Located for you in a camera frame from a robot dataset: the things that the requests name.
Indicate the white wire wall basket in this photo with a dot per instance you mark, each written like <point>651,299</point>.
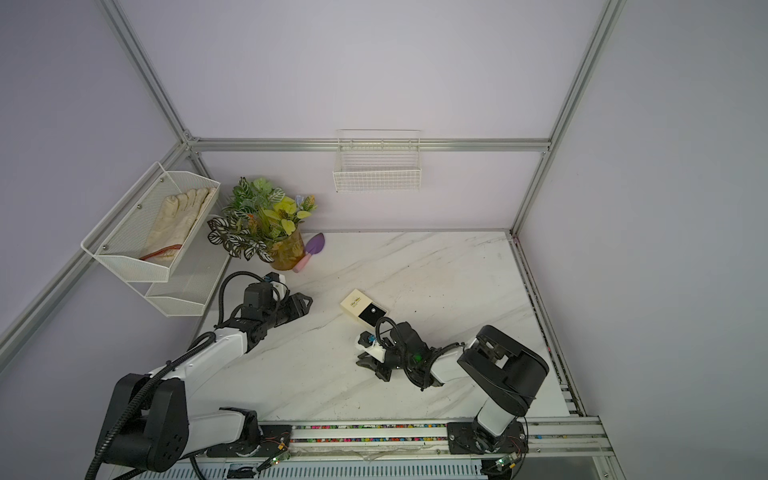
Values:
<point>377,160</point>

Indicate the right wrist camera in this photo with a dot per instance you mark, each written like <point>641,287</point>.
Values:
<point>402,334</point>

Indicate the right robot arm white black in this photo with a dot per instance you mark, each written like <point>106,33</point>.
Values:
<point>506,371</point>

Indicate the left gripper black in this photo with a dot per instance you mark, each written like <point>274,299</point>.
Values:
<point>296,305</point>

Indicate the potted plant amber vase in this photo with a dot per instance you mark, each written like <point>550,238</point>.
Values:
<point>262,221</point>

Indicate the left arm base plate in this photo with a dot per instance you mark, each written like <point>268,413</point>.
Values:
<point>271,440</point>

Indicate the white mesh wall shelf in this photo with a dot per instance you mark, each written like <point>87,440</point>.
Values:
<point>183,288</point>

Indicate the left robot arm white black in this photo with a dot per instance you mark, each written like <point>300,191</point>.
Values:
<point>148,426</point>

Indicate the beige work gloves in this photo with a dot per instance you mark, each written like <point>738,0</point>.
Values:
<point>173,224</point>

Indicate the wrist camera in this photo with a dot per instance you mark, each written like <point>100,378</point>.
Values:
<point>402,334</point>
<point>265,295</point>

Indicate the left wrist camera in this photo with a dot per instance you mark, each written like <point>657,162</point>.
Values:
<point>265,295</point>

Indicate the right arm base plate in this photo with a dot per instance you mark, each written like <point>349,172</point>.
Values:
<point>472,439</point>

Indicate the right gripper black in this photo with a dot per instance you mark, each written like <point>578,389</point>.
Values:
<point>376,364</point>

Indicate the purple pink garden trowel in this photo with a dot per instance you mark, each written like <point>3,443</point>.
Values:
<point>313,247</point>

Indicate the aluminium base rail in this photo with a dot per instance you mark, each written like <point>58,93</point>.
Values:
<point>389,439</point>

